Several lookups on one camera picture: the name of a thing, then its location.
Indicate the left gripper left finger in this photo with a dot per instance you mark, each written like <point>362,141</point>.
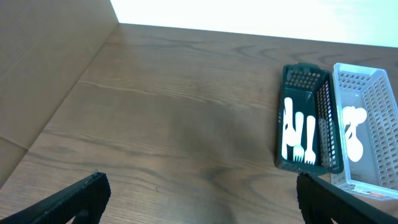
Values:
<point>82,202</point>

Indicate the mint green plastic fork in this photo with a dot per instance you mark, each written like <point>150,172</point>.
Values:
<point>298,150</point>

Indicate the black plastic basket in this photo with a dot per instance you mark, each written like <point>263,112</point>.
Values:
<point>312,91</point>

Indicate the white plastic fork underneath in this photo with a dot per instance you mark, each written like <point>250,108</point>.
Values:
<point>284,145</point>

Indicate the white plastic fork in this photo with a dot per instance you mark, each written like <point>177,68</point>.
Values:
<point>310,156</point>

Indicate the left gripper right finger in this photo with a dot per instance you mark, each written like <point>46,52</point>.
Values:
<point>321,202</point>

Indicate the brown cardboard panel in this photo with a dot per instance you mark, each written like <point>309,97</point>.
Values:
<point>45,47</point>

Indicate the white spoon bowl down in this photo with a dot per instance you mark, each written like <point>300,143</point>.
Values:
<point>354,148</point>

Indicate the clear plastic basket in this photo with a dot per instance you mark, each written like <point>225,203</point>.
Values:
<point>375,174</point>

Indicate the white spoon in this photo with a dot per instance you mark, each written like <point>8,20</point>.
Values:
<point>289,131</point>
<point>352,117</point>

